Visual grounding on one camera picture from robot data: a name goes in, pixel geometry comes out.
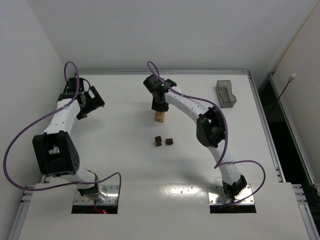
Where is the light wood long block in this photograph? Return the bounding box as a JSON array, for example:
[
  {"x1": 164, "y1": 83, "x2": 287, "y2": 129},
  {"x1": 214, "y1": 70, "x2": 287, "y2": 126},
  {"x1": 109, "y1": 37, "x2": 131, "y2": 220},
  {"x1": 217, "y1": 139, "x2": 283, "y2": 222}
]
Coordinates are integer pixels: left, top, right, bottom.
[{"x1": 155, "y1": 111, "x2": 165, "y2": 119}]

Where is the dark wood tall block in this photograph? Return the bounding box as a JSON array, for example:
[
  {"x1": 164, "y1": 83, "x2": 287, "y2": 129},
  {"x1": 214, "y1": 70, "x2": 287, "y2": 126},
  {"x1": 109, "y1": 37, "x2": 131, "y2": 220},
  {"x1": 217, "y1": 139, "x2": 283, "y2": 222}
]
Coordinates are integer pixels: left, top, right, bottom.
[{"x1": 154, "y1": 136, "x2": 162, "y2": 147}]

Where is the dark wood small cube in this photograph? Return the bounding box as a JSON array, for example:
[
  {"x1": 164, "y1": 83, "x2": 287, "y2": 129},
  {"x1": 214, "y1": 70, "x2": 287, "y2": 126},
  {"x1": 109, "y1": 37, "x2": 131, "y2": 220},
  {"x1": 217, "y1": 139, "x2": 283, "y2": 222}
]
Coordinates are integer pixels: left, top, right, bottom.
[{"x1": 165, "y1": 138, "x2": 174, "y2": 146}]

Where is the grey transparent plastic tray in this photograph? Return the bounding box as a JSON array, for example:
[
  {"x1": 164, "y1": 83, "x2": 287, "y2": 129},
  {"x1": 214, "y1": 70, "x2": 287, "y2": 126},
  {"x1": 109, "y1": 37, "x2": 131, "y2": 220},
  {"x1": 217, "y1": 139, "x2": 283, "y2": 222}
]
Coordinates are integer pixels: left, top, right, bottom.
[{"x1": 215, "y1": 80, "x2": 237, "y2": 109}]

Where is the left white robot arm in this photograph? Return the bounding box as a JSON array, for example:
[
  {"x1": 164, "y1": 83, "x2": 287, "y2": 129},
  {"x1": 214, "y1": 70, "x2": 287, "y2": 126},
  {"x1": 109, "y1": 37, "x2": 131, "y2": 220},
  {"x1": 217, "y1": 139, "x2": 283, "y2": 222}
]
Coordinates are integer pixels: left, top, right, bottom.
[{"x1": 32, "y1": 77, "x2": 105, "y2": 202}]

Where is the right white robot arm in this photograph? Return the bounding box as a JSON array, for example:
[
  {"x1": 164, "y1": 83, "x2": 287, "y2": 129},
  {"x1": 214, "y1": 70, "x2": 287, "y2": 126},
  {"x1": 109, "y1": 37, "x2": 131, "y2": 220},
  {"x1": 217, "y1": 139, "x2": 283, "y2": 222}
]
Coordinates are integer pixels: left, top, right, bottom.
[{"x1": 143, "y1": 74, "x2": 247, "y2": 201}]

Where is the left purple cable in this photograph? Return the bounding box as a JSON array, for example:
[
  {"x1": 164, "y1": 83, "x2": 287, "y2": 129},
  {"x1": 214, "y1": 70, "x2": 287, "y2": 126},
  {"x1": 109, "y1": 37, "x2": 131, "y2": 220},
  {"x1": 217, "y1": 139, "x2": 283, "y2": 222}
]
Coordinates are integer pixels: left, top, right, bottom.
[{"x1": 2, "y1": 61, "x2": 122, "y2": 192}]

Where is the purple cable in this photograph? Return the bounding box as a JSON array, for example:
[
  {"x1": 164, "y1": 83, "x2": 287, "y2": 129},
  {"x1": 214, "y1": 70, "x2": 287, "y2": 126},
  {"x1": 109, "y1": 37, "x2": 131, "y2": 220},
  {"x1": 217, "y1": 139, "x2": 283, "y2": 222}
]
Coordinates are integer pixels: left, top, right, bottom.
[
  {"x1": 2, "y1": 61, "x2": 122, "y2": 192},
  {"x1": 146, "y1": 60, "x2": 266, "y2": 208}
]

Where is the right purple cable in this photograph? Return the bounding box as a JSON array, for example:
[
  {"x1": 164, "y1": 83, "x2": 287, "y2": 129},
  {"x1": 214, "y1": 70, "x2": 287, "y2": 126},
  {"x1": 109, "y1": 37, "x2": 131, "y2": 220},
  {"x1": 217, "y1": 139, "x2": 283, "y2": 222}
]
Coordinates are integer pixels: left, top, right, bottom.
[{"x1": 146, "y1": 60, "x2": 266, "y2": 208}]

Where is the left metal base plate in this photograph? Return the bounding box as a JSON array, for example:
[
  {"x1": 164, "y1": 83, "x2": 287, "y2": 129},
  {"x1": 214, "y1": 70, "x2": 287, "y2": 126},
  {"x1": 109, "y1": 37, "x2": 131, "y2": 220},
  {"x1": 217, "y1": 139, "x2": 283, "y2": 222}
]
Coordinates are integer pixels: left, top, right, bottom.
[{"x1": 73, "y1": 184, "x2": 119, "y2": 206}]

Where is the metal base plate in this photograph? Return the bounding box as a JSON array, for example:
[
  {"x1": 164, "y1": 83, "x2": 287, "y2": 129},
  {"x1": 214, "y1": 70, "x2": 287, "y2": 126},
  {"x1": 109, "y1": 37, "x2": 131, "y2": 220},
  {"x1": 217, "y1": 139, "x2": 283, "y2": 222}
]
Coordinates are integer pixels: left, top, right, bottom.
[
  {"x1": 73, "y1": 184, "x2": 119, "y2": 206},
  {"x1": 207, "y1": 184, "x2": 255, "y2": 207}
]

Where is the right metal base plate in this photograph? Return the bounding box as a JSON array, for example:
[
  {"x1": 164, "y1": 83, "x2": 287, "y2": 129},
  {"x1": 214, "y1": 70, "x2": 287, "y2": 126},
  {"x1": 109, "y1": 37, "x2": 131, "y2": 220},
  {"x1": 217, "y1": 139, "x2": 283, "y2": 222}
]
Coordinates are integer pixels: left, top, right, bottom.
[{"x1": 207, "y1": 184, "x2": 255, "y2": 207}]

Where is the black wall cable white plug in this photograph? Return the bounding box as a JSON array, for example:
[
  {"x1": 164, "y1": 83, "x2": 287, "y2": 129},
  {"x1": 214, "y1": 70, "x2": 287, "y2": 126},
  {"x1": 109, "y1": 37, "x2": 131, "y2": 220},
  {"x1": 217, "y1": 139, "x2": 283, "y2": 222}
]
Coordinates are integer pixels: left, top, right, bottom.
[{"x1": 273, "y1": 73, "x2": 296, "y2": 106}]

